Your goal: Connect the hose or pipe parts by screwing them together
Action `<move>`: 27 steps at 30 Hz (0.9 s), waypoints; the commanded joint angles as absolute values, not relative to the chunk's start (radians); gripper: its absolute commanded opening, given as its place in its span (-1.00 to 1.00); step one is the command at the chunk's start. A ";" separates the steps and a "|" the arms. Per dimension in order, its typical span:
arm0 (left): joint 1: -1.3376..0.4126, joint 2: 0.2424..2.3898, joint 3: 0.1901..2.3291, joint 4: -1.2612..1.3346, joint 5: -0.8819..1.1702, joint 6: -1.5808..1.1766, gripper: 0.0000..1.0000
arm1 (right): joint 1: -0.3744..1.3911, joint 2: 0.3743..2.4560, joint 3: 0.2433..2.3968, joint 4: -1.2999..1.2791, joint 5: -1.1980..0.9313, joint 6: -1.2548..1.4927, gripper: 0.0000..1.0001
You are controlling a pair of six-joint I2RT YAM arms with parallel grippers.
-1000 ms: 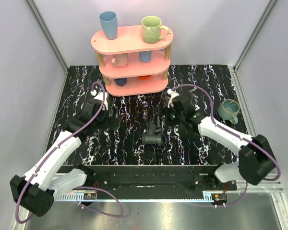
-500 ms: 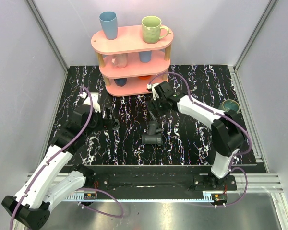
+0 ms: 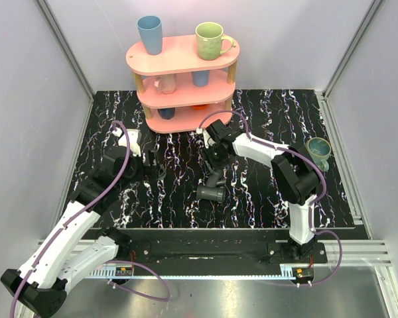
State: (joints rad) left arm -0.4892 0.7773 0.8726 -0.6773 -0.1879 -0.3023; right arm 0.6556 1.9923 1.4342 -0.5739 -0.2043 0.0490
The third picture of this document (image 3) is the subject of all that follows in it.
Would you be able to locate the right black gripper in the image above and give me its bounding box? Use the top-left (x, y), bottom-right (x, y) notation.
top-left (198, 142), bottom-right (230, 176)

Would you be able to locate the grey threaded pipe nut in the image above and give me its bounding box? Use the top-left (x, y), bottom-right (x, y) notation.
top-left (157, 165), bottom-right (166, 180)

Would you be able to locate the grey pipe tee fitting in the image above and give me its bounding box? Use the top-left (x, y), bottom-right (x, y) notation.
top-left (196, 171), bottom-right (225, 203)

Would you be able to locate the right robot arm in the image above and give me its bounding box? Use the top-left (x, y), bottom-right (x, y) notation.
top-left (196, 120), bottom-right (326, 263)

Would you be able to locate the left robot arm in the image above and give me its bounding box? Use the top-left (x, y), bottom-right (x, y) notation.
top-left (1, 146), bottom-right (163, 317)

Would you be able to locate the dark blue cup bottom shelf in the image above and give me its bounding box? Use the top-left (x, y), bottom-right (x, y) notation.
top-left (157, 108), bottom-right (175, 120)

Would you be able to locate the orange bowl bottom shelf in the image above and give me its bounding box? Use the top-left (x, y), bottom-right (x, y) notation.
top-left (192, 104), bottom-right (209, 110)

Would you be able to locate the pink three-tier shelf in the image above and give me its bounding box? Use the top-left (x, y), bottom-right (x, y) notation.
top-left (126, 34), bottom-right (240, 134)

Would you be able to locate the pink glass mug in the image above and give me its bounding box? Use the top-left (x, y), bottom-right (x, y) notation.
top-left (154, 74), bottom-right (176, 94)

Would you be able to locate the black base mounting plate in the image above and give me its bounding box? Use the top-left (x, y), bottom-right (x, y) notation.
top-left (122, 229), bottom-right (328, 278)

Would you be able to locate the blue cup middle shelf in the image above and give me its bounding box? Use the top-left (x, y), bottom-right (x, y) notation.
top-left (192, 70), bottom-right (210, 87)

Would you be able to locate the teal ceramic mug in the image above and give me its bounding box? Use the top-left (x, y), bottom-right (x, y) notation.
top-left (299, 137), bottom-right (332, 172)

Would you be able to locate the light green mug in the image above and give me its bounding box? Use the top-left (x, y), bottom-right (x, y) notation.
top-left (195, 22), bottom-right (235, 61)

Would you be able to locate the tall blue tumbler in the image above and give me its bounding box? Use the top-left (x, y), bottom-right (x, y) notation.
top-left (137, 15), bottom-right (163, 55)

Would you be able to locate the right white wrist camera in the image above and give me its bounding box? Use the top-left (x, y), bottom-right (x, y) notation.
top-left (196, 128), bottom-right (216, 149)

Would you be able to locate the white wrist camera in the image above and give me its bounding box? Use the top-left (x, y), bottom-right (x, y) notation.
top-left (196, 128), bottom-right (216, 149)
top-left (112, 128), bottom-right (141, 157)

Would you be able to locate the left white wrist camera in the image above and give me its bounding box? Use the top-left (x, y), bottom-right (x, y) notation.
top-left (112, 128), bottom-right (141, 157)

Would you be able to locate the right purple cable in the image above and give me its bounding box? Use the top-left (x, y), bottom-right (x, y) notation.
top-left (197, 109), bottom-right (343, 288)

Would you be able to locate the purple cable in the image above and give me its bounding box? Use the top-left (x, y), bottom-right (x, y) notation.
top-left (9, 121), bottom-right (171, 318)
top-left (197, 109), bottom-right (343, 288)

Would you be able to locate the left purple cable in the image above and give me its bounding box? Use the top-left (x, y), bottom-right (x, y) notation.
top-left (9, 121), bottom-right (171, 318)

